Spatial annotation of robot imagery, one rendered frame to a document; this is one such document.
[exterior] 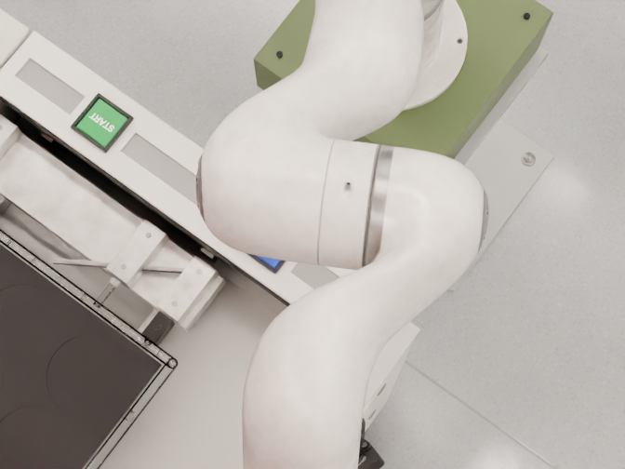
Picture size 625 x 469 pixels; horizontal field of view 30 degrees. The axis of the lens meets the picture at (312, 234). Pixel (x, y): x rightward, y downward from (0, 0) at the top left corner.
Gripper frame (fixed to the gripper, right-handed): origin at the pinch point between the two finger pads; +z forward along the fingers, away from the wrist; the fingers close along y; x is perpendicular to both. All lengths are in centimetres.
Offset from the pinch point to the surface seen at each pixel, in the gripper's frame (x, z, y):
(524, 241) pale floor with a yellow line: -63, 100, 0
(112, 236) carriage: 19.9, 25.3, -21.6
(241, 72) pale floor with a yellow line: -12, 125, -40
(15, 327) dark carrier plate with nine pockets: 20.6, 13.4, -33.0
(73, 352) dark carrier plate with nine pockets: 15.0, 11.6, -27.5
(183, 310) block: 11.2, 16.3, -14.5
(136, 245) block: 18.9, 22.5, -17.7
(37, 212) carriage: 26.7, 27.0, -29.0
